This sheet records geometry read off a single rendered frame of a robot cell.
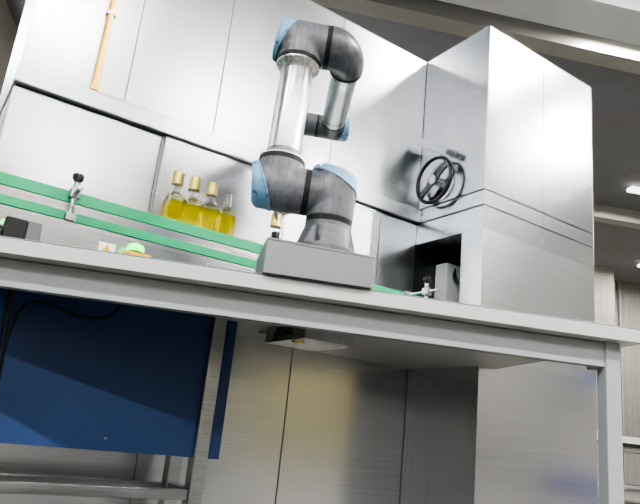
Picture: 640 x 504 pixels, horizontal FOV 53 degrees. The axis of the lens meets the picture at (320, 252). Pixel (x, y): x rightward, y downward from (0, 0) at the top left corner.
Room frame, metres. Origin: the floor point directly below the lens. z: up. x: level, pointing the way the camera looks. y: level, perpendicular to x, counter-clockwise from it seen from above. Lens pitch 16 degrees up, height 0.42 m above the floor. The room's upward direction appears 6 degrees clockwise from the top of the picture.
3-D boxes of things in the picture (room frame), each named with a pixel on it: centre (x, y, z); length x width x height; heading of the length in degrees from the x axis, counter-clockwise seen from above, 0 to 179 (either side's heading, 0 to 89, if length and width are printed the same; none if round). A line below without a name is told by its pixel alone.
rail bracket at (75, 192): (1.55, 0.63, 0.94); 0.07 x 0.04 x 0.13; 33
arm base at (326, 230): (1.49, -0.01, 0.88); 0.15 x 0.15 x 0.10
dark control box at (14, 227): (1.47, 0.72, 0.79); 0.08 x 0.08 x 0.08; 33
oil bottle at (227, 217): (1.95, 0.32, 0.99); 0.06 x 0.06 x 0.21; 32
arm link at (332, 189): (1.49, -0.01, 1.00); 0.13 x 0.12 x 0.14; 94
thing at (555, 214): (2.63, -0.80, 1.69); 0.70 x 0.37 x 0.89; 123
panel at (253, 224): (2.20, 0.18, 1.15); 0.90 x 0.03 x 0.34; 123
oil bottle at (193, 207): (1.89, 0.42, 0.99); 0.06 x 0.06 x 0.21; 33
